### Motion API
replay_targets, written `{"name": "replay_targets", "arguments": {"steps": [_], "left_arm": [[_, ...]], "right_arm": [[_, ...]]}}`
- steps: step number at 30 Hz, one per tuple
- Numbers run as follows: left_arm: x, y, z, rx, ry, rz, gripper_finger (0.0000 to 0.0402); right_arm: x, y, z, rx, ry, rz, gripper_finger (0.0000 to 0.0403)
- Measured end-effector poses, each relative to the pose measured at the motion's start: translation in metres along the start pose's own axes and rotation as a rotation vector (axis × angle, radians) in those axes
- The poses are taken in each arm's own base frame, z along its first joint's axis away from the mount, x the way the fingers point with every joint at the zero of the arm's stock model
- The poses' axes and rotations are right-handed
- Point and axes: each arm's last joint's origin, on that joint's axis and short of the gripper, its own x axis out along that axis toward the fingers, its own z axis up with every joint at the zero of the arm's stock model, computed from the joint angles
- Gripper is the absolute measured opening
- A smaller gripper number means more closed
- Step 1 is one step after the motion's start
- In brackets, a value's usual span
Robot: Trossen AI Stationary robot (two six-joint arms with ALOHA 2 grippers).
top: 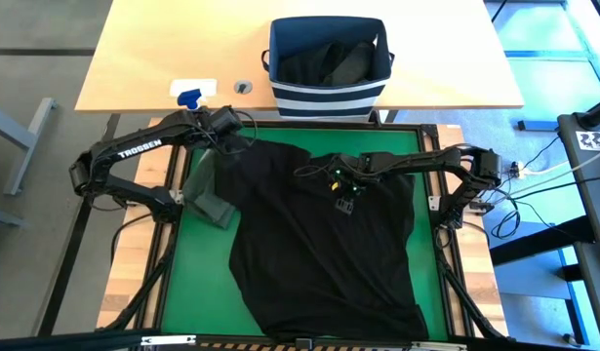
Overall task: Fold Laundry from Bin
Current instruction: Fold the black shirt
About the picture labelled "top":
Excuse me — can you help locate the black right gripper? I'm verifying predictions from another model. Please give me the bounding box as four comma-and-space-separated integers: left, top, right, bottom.
326, 152, 379, 216

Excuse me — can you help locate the black garment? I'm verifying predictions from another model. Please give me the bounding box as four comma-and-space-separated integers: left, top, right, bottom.
278, 41, 347, 88
214, 136, 430, 342

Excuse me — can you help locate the dark green garment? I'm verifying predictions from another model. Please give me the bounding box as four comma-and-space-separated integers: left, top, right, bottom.
181, 148, 238, 230

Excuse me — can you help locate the navy white striped laundry bin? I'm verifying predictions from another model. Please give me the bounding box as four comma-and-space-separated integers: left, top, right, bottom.
260, 16, 396, 121

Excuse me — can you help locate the clear spray bottle blue trigger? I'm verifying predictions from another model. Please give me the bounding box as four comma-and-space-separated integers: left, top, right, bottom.
177, 89, 204, 111

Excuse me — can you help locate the white rectangular desk grommet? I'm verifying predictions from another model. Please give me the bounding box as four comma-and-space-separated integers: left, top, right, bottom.
170, 78, 218, 98

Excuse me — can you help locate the light wooden desk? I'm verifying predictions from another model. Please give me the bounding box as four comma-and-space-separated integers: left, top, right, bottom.
74, 0, 525, 113

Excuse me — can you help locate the dark olive garment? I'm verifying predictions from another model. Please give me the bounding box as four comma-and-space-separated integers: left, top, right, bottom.
323, 41, 378, 88

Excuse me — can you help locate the wooden workbench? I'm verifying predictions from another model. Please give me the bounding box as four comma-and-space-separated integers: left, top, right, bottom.
97, 116, 510, 342

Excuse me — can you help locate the grey metal desk leg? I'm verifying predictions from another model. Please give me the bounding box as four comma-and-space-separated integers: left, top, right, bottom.
0, 97, 60, 196

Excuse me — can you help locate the grey side desk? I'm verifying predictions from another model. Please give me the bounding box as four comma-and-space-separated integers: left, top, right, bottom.
557, 95, 600, 351

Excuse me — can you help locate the white paper with markers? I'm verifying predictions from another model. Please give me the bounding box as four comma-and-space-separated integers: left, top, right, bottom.
575, 130, 600, 152

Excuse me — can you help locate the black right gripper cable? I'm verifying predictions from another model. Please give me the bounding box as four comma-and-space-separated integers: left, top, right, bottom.
293, 155, 338, 179

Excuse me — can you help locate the black aluminium table frame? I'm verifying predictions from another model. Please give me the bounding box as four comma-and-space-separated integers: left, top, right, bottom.
97, 116, 510, 351

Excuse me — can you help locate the coiled black floor cable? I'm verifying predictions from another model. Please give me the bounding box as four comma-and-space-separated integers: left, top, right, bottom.
489, 202, 523, 240

